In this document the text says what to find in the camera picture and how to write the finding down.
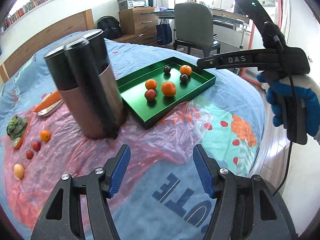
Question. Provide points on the wooden headboard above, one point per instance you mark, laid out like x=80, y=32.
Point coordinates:
x=50, y=35

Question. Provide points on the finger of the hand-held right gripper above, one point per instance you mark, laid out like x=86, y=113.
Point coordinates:
x=207, y=62

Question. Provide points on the medium orange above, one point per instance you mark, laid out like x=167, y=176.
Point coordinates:
x=185, y=70

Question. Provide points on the dark blue tote bag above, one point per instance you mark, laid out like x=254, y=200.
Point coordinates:
x=164, y=33

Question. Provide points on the small orange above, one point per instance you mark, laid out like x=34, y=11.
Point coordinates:
x=151, y=84

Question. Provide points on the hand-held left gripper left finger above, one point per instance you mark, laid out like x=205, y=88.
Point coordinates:
x=121, y=172

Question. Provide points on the green bok choy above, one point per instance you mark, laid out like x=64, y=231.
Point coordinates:
x=16, y=127

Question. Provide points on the wooden drawer cabinet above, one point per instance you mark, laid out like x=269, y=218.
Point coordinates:
x=137, y=22

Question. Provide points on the person's right hand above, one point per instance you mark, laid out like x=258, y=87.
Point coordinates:
x=273, y=97

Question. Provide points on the black and brown juicer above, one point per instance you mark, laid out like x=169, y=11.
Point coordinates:
x=87, y=100

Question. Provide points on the pink plastic sheet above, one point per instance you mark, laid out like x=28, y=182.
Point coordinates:
x=75, y=160

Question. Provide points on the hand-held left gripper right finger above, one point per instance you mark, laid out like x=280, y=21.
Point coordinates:
x=203, y=172

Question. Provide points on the white printer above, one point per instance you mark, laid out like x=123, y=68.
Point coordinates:
x=137, y=2

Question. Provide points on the green tray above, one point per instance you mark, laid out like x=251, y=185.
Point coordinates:
x=140, y=105

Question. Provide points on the carrot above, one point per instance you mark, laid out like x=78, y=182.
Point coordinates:
x=48, y=100

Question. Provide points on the red plum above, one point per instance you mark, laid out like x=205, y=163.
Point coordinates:
x=36, y=146
x=29, y=154
x=150, y=94

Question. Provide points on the large orange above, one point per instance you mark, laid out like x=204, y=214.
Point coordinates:
x=168, y=89

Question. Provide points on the white patterned plate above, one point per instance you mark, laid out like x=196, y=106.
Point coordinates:
x=50, y=111

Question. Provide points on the dark purple plum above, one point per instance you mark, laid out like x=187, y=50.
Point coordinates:
x=167, y=69
x=184, y=78

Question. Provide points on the yellow round fruit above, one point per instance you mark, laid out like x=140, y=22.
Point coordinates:
x=19, y=171

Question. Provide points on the grey chair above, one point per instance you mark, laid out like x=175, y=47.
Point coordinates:
x=192, y=22

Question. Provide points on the black backpack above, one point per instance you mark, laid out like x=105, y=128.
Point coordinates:
x=108, y=27

